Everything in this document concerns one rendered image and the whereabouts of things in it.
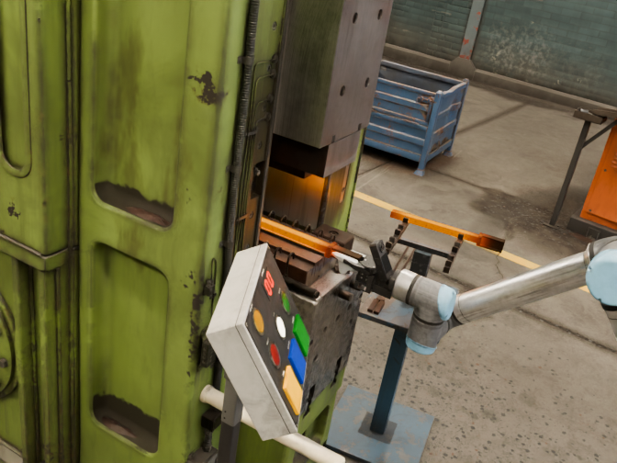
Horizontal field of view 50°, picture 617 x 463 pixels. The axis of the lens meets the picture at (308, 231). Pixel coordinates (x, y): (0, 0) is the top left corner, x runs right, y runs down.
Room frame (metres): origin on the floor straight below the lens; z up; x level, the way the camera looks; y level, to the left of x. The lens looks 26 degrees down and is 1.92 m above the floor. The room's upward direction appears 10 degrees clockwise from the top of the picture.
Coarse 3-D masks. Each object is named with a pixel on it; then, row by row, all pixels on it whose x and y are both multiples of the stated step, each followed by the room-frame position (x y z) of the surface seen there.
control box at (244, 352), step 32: (256, 256) 1.31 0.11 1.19; (224, 288) 1.20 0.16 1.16; (256, 288) 1.18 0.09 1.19; (224, 320) 1.07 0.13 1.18; (288, 320) 1.28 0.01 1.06; (224, 352) 1.04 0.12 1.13; (256, 352) 1.04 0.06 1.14; (288, 352) 1.19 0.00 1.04; (256, 384) 1.04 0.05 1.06; (256, 416) 1.04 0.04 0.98; (288, 416) 1.04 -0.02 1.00
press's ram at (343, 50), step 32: (320, 0) 1.64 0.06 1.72; (352, 0) 1.65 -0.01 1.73; (384, 0) 1.82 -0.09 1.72; (288, 32) 1.67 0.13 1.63; (320, 32) 1.63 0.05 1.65; (352, 32) 1.68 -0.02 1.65; (384, 32) 1.86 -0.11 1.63; (288, 64) 1.67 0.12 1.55; (320, 64) 1.63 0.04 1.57; (352, 64) 1.71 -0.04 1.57; (288, 96) 1.66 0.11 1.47; (320, 96) 1.62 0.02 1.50; (352, 96) 1.74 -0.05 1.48; (288, 128) 1.66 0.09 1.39; (320, 128) 1.62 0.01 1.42; (352, 128) 1.78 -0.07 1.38
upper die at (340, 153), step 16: (272, 144) 1.73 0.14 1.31; (288, 144) 1.71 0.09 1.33; (304, 144) 1.69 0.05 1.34; (336, 144) 1.70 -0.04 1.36; (352, 144) 1.80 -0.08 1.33; (288, 160) 1.71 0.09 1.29; (304, 160) 1.69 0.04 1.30; (320, 160) 1.67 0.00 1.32; (336, 160) 1.72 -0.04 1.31; (352, 160) 1.81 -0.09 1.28; (320, 176) 1.66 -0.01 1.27
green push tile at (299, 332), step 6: (300, 318) 1.34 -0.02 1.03; (294, 324) 1.30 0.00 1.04; (300, 324) 1.32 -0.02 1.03; (294, 330) 1.27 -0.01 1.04; (300, 330) 1.30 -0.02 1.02; (300, 336) 1.28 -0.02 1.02; (306, 336) 1.32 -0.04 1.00; (300, 342) 1.27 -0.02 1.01; (306, 342) 1.30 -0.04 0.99; (300, 348) 1.27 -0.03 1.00; (306, 348) 1.28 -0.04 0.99; (306, 354) 1.27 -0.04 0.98
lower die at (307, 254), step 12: (264, 216) 1.95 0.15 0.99; (264, 228) 1.85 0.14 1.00; (264, 240) 1.79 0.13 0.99; (276, 240) 1.80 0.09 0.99; (288, 240) 1.80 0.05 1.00; (324, 240) 1.85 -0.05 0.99; (276, 252) 1.74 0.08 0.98; (288, 252) 1.74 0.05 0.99; (300, 252) 1.75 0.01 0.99; (312, 252) 1.76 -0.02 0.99; (324, 252) 1.76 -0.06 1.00; (276, 264) 1.70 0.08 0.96; (288, 264) 1.69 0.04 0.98; (300, 264) 1.70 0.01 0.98; (312, 264) 1.70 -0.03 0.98; (324, 264) 1.76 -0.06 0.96; (288, 276) 1.68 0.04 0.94; (300, 276) 1.67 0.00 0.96; (312, 276) 1.70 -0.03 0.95
